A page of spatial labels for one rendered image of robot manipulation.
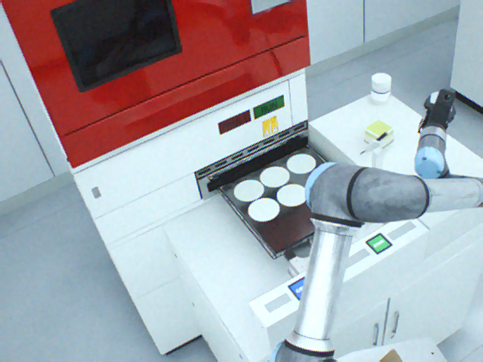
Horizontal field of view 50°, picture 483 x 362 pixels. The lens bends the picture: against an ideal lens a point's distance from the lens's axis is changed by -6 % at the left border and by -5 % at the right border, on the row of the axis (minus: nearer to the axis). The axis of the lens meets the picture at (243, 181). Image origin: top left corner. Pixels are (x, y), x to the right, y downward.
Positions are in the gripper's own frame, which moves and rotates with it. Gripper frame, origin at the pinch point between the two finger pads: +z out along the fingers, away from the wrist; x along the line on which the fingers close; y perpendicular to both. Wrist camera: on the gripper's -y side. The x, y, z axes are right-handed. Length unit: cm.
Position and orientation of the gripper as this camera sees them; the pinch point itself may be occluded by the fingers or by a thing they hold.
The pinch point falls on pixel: (442, 94)
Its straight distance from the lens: 169.8
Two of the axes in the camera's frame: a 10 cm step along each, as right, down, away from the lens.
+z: 3.6, -6.2, 7.0
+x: 9.1, 3.9, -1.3
